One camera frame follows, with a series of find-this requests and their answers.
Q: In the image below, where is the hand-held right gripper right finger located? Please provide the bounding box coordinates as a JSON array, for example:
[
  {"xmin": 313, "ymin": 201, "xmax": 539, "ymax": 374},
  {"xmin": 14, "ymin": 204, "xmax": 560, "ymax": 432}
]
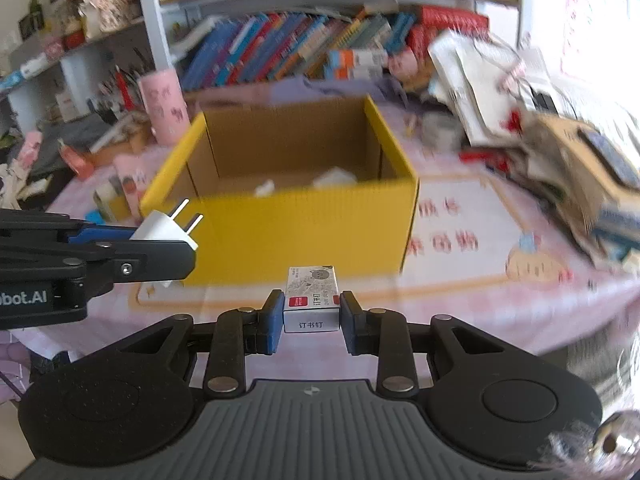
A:
[{"xmin": 339, "ymin": 290, "xmax": 506, "ymax": 395}]

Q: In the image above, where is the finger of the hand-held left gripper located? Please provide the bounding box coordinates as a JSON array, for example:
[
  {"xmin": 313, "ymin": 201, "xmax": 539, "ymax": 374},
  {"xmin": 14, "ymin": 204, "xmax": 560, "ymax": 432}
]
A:
[
  {"xmin": 0, "ymin": 209, "xmax": 146, "ymax": 250},
  {"xmin": 0, "ymin": 239, "xmax": 197, "ymax": 297}
]

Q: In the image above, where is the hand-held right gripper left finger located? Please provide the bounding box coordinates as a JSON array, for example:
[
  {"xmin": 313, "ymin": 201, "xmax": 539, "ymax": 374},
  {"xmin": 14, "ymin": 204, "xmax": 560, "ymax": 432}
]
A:
[{"xmin": 120, "ymin": 289, "xmax": 287, "ymax": 395}]

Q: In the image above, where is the small white plug adapter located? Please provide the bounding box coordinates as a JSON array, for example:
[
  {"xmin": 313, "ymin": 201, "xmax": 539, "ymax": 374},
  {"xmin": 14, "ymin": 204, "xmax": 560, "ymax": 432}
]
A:
[{"xmin": 131, "ymin": 199, "xmax": 205, "ymax": 253}]

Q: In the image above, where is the small white staples box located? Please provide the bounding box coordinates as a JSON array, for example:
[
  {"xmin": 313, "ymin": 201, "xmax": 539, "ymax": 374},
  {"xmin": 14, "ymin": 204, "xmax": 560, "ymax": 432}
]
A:
[{"xmin": 283, "ymin": 266, "xmax": 342, "ymax": 334}]

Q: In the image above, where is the yellow cardboard box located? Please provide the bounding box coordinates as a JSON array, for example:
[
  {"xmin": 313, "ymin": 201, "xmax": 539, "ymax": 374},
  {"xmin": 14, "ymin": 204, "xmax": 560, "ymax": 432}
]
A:
[{"xmin": 140, "ymin": 94, "xmax": 420, "ymax": 288}]

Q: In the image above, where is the pink checked cloth desktop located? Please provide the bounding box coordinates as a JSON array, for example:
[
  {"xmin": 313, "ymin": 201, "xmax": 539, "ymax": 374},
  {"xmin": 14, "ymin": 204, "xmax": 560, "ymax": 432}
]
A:
[{"xmin": 45, "ymin": 80, "xmax": 640, "ymax": 361}]

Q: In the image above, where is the wooden chessboard box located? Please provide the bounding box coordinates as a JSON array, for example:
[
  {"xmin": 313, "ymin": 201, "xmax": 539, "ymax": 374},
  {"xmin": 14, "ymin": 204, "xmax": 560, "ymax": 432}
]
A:
[{"xmin": 87, "ymin": 110, "xmax": 153, "ymax": 166}]

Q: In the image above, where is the grey cloth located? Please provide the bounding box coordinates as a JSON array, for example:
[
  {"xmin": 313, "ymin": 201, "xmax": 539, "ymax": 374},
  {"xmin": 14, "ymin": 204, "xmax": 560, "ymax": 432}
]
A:
[{"xmin": 30, "ymin": 112, "xmax": 121, "ymax": 176}]

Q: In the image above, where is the pink cylinder container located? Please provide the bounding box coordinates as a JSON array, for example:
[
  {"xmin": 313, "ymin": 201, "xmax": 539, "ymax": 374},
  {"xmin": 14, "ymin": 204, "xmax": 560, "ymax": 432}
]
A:
[{"xmin": 137, "ymin": 67, "xmax": 192, "ymax": 147}]

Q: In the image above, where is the white shelf unit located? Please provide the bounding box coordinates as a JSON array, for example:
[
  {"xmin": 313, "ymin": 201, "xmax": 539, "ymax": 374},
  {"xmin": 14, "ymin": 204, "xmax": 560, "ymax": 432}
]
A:
[{"xmin": 0, "ymin": 0, "xmax": 523, "ymax": 126}]

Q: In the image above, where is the white decorated bag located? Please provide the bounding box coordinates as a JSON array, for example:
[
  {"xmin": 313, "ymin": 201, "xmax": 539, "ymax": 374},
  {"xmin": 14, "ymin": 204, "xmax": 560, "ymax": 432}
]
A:
[{"xmin": 80, "ymin": 0, "xmax": 136, "ymax": 33}]

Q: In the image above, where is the row of colourful books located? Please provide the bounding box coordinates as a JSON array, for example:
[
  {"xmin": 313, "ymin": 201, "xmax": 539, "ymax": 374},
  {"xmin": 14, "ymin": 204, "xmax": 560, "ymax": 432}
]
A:
[{"xmin": 180, "ymin": 7, "xmax": 418, "ymax": 92}]

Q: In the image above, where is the pink lilac cloth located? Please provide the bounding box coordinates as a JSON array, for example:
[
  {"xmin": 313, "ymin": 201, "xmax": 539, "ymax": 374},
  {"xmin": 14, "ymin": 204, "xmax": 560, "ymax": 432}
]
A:
[{"xmin": 280, "ymin": 76, "xmax": 436, "ymax": 111}]

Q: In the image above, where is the pink pig toy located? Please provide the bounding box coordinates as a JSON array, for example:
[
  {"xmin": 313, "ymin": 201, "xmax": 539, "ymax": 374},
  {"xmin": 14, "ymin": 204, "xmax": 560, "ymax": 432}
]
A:
[{"xmin": 387, "ymin": 49, "xmax": 418, "ymax": 78}]

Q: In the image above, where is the white plastic bag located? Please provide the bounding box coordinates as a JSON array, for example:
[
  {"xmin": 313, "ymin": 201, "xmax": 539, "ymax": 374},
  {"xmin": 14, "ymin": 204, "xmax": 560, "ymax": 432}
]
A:
[{"xmin": 427, "ymin": 30, "xmax": 556, "ymax": 146}]

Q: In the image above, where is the pile of papers and bags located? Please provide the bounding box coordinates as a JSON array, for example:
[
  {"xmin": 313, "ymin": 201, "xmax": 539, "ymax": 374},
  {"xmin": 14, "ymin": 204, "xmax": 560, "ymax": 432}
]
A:
[{"xmin": 520, "ymin": 112, "xmax": 640, "ymax": 273}]

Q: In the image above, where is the red boxed book set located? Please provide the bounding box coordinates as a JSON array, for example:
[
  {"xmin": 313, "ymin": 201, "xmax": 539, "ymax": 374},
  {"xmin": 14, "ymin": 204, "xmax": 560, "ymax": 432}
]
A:
[{"xmin": 407, "ymin": 5, "xmax": 491, "ymax": 58}]

